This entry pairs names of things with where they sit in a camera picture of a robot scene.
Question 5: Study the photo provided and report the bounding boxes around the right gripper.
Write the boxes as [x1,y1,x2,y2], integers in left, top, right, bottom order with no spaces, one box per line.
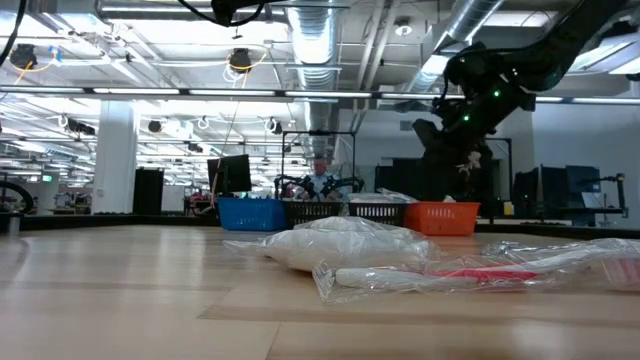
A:
[422,74,537,201]

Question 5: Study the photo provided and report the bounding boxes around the bagged cotton balls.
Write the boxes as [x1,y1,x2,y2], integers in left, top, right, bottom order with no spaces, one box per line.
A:
[375,187,417,204]

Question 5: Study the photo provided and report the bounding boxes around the bagged red toothbrush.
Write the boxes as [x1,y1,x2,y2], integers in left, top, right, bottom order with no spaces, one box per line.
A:
[312,237,640,306]

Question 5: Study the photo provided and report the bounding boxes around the bagged cotton swabs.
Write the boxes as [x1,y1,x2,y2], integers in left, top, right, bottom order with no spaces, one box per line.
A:
[222,227,442,274]

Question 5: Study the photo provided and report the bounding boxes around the person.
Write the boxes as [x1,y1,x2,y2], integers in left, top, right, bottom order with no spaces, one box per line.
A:
[457,151,485,177]
[298,155,351,202]

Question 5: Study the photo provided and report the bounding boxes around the orange plastic bin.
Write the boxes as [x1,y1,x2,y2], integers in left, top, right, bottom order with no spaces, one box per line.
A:
[403,201,481,237]

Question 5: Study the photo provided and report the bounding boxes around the black ceiling spotlight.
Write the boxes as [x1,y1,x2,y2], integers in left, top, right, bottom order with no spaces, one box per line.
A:
[9,43,39,70]
[228,47,254,74]

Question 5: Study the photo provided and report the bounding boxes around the black desktop monitor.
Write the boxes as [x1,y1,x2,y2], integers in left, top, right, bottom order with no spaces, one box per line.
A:
[513,167,569,217]

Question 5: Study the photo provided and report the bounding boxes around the black partition panel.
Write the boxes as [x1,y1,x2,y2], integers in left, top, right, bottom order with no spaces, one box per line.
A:
[374,157,426,204]

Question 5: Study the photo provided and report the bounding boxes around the black plastic bin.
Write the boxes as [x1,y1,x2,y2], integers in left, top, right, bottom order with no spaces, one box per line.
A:
[348,202,409,227]
[283,200,346,230]

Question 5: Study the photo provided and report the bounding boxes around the dark desktop monitor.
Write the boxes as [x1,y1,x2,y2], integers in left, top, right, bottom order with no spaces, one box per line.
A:
[566,164,602,209]

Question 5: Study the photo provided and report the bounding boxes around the long ceiling light bar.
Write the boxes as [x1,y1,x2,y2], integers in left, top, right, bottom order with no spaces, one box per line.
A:
[0,85,640,105]

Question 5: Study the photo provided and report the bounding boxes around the black computer monitor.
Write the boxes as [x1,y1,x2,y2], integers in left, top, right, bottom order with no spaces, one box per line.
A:
[207,153,253,195]

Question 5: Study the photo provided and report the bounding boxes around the white square pillar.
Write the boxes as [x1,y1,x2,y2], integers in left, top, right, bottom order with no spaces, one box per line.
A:
[91,99,140,215]

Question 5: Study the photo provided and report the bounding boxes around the black cabinet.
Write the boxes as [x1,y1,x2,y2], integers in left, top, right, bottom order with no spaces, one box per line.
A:
[132,167,165,216]

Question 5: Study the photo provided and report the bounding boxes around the blue plastic bin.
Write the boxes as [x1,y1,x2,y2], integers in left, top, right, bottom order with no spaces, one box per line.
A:
[217,196,289,232]

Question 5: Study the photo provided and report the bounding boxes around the grey cup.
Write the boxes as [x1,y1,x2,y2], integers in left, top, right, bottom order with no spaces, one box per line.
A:
[0,212,21,235]

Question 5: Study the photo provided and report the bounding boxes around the black left camera cable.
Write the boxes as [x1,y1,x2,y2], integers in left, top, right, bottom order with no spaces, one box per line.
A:
[177,0,266,27]

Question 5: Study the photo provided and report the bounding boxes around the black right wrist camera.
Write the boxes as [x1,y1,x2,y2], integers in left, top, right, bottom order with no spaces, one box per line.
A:
[411,118,445,151]

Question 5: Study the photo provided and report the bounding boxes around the black hanging cable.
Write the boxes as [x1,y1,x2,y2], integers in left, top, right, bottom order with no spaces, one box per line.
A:
[0,0,27,67]

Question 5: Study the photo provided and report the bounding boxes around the black aluminium table frame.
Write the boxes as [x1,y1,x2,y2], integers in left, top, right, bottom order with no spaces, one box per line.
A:
[19,213,640,246]

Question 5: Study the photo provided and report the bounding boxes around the black curved hose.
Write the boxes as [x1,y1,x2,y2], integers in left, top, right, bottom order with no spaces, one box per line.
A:
[0,180,34,216]

